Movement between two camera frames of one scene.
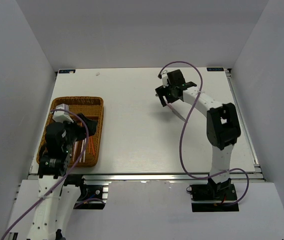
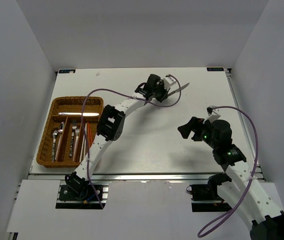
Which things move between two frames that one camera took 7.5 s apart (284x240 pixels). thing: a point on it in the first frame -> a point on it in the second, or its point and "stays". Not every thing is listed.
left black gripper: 91,124 -> 165,93
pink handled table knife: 173,110 -> 83,114
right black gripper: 162,91 -> 194,124
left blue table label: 66,71 stays
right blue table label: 215,69 stays
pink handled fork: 75,145 stays
